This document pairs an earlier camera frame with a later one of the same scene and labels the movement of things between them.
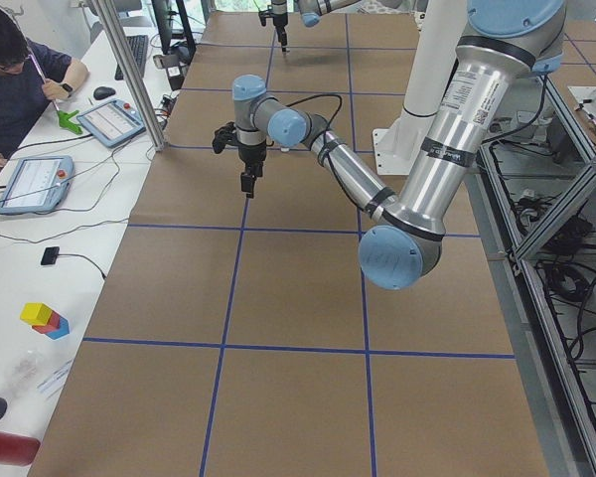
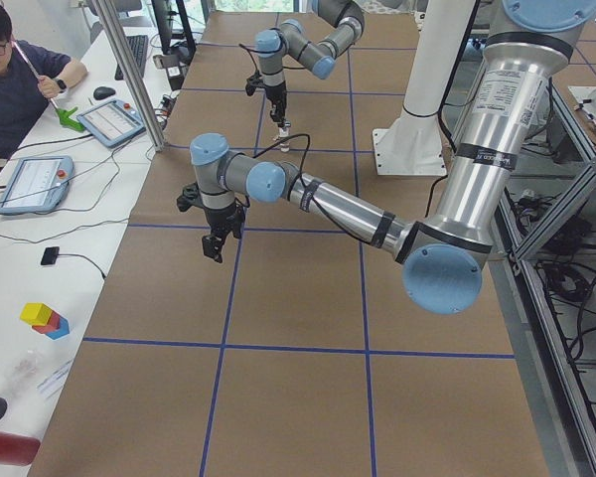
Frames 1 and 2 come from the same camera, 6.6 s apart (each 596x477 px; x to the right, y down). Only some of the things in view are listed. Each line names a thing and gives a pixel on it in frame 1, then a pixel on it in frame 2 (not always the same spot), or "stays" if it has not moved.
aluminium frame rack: x=541 y=193 stays
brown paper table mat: x=240 y=337 stays
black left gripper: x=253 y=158 -> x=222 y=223
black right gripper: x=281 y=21 -> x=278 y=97
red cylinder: x=8 y=448 stays
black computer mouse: x=103 y=92 stays
